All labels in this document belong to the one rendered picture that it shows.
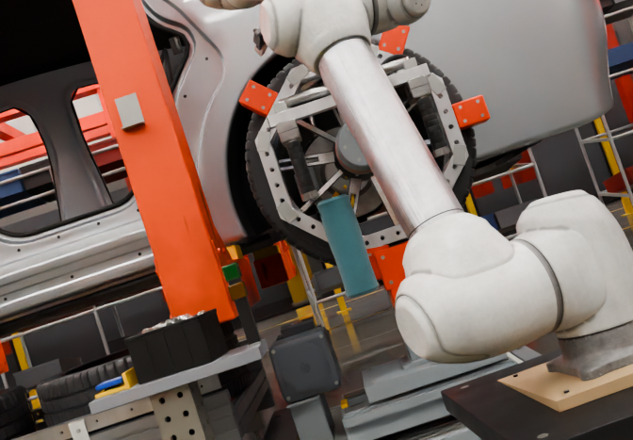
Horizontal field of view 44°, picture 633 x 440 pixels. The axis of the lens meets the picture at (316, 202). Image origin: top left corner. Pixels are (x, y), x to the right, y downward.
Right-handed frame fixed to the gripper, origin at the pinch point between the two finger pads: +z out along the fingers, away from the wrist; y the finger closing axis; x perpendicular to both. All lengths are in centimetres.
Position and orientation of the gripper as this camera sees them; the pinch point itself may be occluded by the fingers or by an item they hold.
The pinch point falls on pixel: (261, 45)
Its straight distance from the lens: 233.6
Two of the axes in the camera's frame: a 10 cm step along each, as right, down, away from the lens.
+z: -2.8, 3.3, 9.0
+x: -6.8, -7.3, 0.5
